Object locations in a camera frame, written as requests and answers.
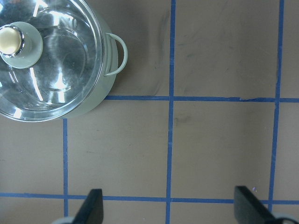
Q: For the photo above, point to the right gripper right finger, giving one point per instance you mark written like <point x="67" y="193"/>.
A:
<point x="248" y="209"/>

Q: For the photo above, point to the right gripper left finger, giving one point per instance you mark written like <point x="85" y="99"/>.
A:
<point x="91" y="211"/>

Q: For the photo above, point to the glass pot lid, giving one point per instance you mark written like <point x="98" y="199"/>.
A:
<point x="69" y="66"/>

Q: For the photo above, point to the pale green cooking pot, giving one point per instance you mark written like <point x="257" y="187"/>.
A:
<point x="21" y="46"/>

